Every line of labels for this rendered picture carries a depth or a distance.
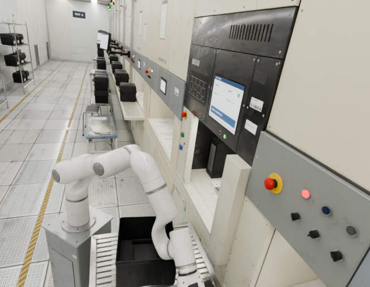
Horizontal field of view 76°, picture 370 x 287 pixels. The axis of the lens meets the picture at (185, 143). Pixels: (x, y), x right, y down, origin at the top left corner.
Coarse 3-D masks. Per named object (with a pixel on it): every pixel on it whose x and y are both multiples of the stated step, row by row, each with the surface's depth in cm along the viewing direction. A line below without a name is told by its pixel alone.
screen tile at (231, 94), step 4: (228, 88) 107; (228, 92) 107; (232, 92) 104; (236, 92) 101; (228, 96) 107; (232, 96) 104; (236, 96) 101; (240, 96) 98; (236, 100) 101; (224, 104) 111; (228, 104) 107; (236, 104) 101; (224, 108) 111; (228, 108) 107; (232, 108) 104; (236, 108) 101; (228, 112) 107; (232, 112) 104; (236, 112) 101; (236, 116) 101
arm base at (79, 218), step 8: (88, 200) 137; (72, 208) 130; (80, 208) 132; (88, 208) 138; (64, 216) 142; (72, 216) 132; (80, 216) 134; (88, 216) 139; (64, 224) 136; (72, 224) 135; (80, 224) 136; (88, 224) 138; (72, 232) 132
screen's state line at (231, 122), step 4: (212, 108) 123; (216, 108) 118; (212, 112) 123; (216, 112) 118; (220, 112) 114; (220, 116) 115; (224, 116) 111; (228, 116) 107; (224, 120) 111; (228, 120) 108; (232, 120) 104; (232, 124) 104
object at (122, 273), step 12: (144, 216) 127; (120, 228) 126; (132, 228) 129; (144, 228) 130; (168, 228) 133; (120, 240) 130; (132, 240) 128; (144, 240) 130; (120, 252) 124; (132, 252) 125; (144, 252) 125; (156, 252) 126; (120, 264) 101; (132, 264) 102; (144, 264) 103; (156, 264) 105; (168, 264) 106; (120, 276) 104; (132, 276) 105; (144, 276) 107; (156, 276) 108; (168, 276) 110
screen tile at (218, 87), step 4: (216, 84) 118; (220, 84) 114; (216, 88) 118; (220, 88) 114; (220, 92) 114; (224, 92) 110; (216, 96) 118; (224, 96) 110; (212, 100) 122; (216, 100) 118; (220, 100) 114; (216, 104) 118; (220, 104) 114
